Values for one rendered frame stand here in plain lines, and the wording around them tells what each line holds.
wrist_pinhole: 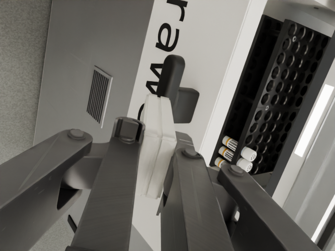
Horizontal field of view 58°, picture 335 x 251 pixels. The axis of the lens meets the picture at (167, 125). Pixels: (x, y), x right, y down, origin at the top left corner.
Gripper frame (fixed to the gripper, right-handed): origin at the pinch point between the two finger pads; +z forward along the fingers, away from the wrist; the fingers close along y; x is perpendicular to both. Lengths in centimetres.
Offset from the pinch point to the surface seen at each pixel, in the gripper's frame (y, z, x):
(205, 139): 4.6, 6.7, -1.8
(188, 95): 2.4, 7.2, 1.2
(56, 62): -27, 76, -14
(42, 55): -36, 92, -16
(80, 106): -15, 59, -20
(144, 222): 2.3, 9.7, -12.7
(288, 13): 14.7, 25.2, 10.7
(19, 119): -40, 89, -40
